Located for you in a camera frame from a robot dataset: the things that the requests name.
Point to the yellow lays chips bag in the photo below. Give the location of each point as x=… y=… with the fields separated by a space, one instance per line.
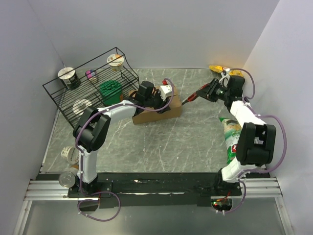
x=218 y=69

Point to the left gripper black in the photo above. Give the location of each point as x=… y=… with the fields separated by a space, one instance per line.
x=163 y=105

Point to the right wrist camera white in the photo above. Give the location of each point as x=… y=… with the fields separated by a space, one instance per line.
x=224 y=76

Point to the green lidded jar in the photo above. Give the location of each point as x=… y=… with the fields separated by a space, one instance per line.
x=111 y=92

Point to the brown cardboard express box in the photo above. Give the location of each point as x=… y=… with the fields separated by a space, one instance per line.
x=174 y=110

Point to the yogurt cup peach label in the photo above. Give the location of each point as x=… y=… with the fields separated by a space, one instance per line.
x=116 y=62

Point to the orange labelled tin can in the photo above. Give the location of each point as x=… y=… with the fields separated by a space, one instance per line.
x=67 y=178

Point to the black wire rack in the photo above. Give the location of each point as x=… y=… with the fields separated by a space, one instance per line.
x=64 y=98

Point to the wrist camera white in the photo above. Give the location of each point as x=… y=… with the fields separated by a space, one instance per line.
x=166 y=89
x=224 y=76

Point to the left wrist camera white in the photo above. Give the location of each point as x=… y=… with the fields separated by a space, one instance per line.
x=166 y=89

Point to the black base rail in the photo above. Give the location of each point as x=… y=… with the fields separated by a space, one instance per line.
x=153 y=189

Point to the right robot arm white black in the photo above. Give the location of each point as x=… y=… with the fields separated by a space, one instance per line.
x=256 y=143

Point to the red black utility knife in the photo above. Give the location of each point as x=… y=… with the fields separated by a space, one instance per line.
x=190 y=98

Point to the green cassava chips bag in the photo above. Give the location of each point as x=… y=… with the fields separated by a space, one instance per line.
x=232 y=131

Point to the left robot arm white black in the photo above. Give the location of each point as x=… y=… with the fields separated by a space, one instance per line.
x=91 y=130

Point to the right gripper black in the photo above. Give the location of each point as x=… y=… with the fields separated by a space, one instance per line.
x=208 y=92

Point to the white chobani yogurt cup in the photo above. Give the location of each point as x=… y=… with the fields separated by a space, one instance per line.
x=70 y=154

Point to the small purple yogurt cup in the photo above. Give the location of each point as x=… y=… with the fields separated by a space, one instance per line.
x=91 y=75

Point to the dark labelled yogurt cup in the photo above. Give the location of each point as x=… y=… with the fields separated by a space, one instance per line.
x=69 y=77

